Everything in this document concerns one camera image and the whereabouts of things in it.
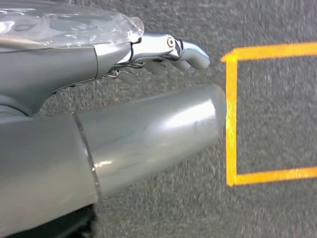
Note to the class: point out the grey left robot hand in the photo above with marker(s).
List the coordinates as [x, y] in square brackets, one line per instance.
[37, 72]

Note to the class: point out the clear plastic wrap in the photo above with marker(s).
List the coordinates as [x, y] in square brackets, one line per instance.
[74, 29]

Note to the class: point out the yellow floor tape square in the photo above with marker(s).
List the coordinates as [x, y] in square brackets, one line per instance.
[231, 131]

